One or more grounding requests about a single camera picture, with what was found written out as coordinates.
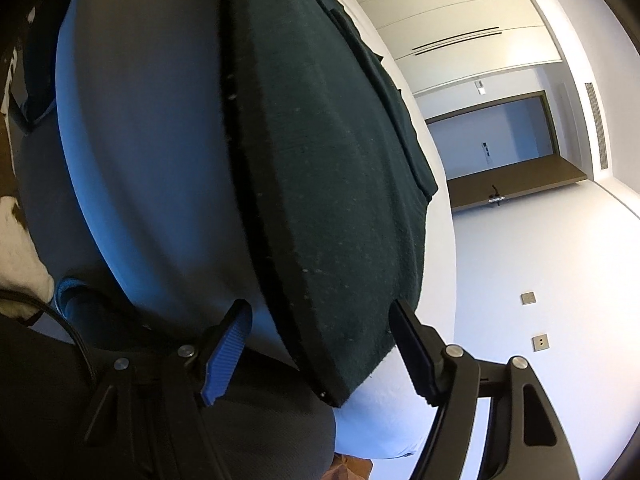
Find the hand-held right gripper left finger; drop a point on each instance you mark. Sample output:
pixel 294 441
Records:
pixel 225 360

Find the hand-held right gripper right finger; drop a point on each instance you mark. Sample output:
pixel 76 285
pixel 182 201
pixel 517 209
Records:
pixel 415 355

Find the dark green sweater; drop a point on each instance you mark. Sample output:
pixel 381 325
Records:
pixel 325 185

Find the brown door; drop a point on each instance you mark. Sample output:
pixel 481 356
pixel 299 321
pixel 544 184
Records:
pixel 515 180

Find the white bed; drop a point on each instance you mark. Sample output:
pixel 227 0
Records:
pixel 150 160

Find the ceiling air vent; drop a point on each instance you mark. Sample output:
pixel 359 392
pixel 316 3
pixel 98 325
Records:
pixel 596 125

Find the white wardrobe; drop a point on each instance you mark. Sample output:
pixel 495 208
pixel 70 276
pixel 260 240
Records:
pixel 450 10

